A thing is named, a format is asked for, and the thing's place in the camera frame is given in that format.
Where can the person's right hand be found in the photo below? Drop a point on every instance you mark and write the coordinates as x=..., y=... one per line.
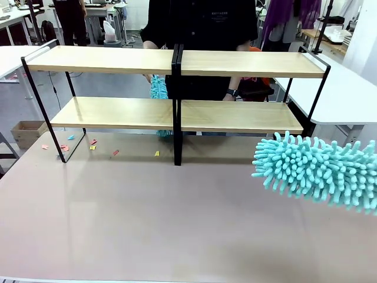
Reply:
x=146, y=78

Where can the person's left hand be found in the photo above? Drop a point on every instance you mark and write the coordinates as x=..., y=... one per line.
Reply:
x=229, y=98

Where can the teal microfibre duster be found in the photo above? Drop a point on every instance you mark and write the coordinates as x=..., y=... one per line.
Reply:
x=157, y=88
x=309, y=168

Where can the person's left forearm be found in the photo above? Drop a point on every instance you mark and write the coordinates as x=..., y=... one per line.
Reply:
x=234, y=83

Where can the person's right forearm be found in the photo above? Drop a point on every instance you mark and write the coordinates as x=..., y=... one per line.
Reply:
x=153, y=44

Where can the black wrist watch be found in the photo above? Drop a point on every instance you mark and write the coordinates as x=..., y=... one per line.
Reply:
x=232, y=93

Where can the orange chair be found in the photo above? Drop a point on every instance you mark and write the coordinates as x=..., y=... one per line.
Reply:
x=254, y=85

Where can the white plastic bag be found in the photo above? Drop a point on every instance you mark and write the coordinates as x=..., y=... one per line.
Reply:
x=109, y=31

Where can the person in black shirt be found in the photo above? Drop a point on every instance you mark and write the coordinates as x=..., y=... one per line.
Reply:
x=200, y=23

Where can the standing person in dark clothes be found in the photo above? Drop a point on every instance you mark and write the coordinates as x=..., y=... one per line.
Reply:
x=69, y=17

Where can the purple garment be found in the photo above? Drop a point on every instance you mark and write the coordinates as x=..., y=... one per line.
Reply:
x=291, y=17

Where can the black backpack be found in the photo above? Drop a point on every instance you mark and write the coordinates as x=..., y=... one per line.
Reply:
x=48, y=31

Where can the white table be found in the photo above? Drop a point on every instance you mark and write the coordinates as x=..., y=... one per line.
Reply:
x=338, y=97
x=14, y=59

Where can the wooden workbench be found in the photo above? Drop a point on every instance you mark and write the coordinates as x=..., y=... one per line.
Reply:
x=327, y=41

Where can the black stand pole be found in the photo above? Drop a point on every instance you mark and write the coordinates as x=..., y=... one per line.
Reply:
x=322, y=26

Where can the cardboard box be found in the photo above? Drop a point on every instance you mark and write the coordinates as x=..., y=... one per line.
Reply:
x=28, y=134

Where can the wooden shelf unit black frame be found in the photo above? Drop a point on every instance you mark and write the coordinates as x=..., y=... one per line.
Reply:
x=250, y=63
x=103, y=60

